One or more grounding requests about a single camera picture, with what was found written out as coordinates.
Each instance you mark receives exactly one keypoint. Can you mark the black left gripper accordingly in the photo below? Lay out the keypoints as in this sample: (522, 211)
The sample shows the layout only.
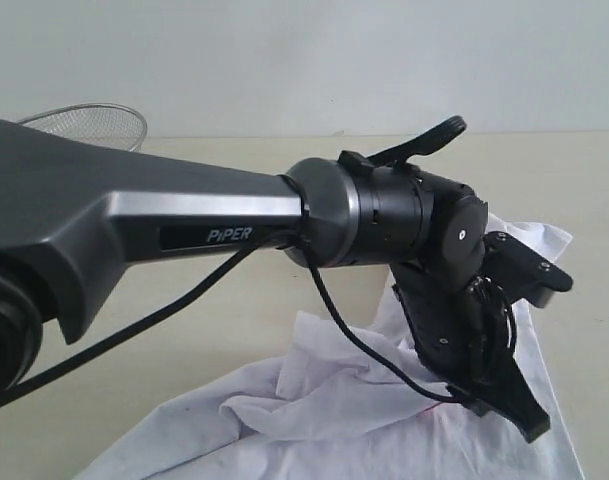
(467, 338)

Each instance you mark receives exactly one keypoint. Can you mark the white t-shirt red print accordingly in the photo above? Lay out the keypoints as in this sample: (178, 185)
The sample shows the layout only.
(325, 410)

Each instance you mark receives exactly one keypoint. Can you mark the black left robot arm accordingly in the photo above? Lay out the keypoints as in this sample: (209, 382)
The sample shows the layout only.
(74, 217)

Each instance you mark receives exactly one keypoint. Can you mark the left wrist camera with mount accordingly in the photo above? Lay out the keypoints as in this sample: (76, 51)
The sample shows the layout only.
(521, 272)

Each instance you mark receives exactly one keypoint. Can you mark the metal wire mesh basket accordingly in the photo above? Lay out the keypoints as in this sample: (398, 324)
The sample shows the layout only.
(101, 124)

